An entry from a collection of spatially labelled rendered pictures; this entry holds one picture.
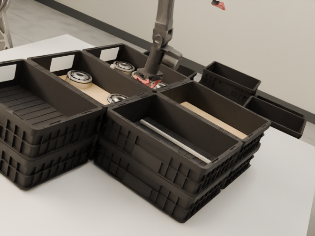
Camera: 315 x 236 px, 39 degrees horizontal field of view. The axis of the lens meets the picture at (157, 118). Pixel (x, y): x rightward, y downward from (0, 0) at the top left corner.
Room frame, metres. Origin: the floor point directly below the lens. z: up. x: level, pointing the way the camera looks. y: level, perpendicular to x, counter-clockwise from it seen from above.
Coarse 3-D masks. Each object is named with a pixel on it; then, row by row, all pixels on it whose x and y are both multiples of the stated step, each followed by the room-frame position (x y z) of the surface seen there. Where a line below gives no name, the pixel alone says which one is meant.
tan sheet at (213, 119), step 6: (186, 102) 1.81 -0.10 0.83; (192, 108) 1.77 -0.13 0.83; (198, 108) 1.79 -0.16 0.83; (198, 114) 1.73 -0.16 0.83; (204, 114) 1.75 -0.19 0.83; (210, 120) 1.71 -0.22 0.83; (216, 120) 1.73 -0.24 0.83; (222, 126) 1.69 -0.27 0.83; (228, 126) 1.71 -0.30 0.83; (234, 132) 1.67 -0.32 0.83; (240, 132) 1.69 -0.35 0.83; (240, 138) 1.63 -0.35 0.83
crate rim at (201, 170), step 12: (144, 96) 1.50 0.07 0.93; (108, 108) 1.31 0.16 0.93; (180, 108) 1.50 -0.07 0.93; (120, 120) 1.27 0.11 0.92; (204, 120) 1.47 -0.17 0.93; (132, 132) 1.25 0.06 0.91; (144, 132) 1.23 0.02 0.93; (156, 144) 1.21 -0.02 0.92; (240, 144) 1.37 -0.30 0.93; (180, 156) 1.17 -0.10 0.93; (228, 156) 1.28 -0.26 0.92; (192, 168) 1.14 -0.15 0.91; (204, 168) 1.14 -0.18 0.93
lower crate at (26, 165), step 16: (0, 144) 1.09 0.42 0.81; (80, 144) 1.23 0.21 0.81; (0, 160) 1.09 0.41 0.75; (16, 160) 1.05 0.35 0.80; (48, 160) 1.10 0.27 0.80; (64, 160) 1.19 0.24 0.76; (80, 160) 1.25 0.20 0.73; (16, 176) 1.06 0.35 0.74; (32, 176) 1.07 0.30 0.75; (48, 176) 1.13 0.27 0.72
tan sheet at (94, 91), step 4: (60, 76) 1.64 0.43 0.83; (64, 76) 1.65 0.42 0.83; (64, 80) 1.62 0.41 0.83; (92, 84) 1.67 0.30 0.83; (80, 88) 1.59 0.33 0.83; (84, 88) 1.60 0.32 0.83; (88, 88) 1.61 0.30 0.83; (92, 88) 1.63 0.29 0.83; (96, 88) 1.64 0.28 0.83; (100, 88) 1.65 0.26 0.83; (88, 92) 1.58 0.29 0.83; (92, 92) 1.59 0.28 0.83; (96, 92) 1.61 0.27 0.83; (100, 92) 1.62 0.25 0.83; (104, 92) 1.63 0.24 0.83; (92, 96) 1.56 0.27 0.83; (96, 96) 1.57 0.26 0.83; (100, 96) 1.58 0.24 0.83; (104, 96) 1.59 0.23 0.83; (100, 100) 1.55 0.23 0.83; (104, 100) 1.56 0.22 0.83
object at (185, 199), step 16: (96, 160) 1.31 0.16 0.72; (112, 160) 1.28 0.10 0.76; (128, 160) 1.24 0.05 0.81; (112, 176) 1.26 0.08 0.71; (128, 176) 1.24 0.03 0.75; (144, 176) 1.22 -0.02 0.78; (224, 176) 1.34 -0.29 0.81; (144, 192) 1.20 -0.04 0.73; (160, 192) 1.19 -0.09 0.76; (176, 192) 1.15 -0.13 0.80; (208, 192) 1.26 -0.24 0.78; (160, 208) 1.17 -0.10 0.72; (176, 208) 1.16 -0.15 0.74; (192, 208) 1.19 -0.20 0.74
